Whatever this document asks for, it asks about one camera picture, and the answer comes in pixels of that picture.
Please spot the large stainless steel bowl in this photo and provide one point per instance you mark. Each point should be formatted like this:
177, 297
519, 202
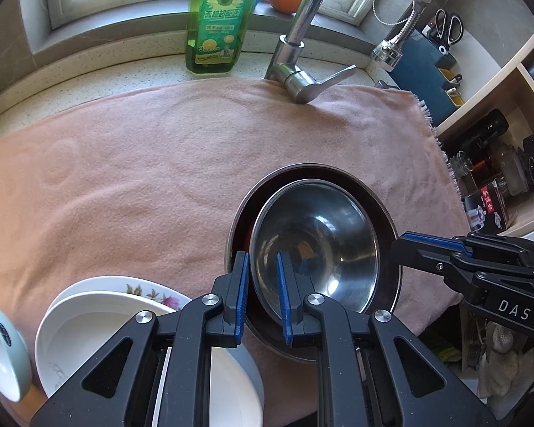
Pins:
382, 240

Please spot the small stainless steel bowl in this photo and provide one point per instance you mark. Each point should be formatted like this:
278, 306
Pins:
320, 240

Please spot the dark bottle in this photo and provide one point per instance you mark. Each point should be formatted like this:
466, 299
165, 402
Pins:
485, 131

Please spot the green dish soap bottle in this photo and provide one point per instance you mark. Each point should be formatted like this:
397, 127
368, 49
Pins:
220, 22

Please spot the black and red box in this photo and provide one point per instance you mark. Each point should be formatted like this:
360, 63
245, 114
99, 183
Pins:
489, 207

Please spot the chrome faucet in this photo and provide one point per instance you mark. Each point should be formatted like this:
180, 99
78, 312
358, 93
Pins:
298, 75

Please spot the light blue bowl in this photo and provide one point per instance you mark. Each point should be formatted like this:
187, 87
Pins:
2, 351

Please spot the small glass cup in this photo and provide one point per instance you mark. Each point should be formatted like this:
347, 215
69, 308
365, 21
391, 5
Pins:
460, 164

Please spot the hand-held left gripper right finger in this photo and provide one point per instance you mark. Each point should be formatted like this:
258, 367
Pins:
285, 302

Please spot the pink floral bowl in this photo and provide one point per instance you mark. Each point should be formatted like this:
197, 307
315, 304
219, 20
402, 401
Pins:
160, 296

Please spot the dark blue knife block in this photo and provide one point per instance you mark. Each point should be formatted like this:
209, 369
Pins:
422, 80

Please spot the person's right hand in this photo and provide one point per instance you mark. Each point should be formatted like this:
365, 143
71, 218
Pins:
505, 364

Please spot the orange tangerine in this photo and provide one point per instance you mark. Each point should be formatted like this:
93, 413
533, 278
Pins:
285, 1

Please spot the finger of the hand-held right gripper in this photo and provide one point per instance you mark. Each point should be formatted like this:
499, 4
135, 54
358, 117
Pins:
503, 251
427, 251

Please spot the clear glass jar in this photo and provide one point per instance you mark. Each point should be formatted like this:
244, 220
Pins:
511, 169

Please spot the white plate with grey leaves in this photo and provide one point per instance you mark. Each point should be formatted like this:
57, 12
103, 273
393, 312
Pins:
98, 347

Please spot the pink towel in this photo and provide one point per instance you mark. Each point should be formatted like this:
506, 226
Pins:
138, 164

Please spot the beige shelf unit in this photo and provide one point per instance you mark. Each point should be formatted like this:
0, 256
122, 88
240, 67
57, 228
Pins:
503, 89

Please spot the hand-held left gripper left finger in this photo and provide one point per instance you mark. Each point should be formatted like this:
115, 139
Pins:
241, 302

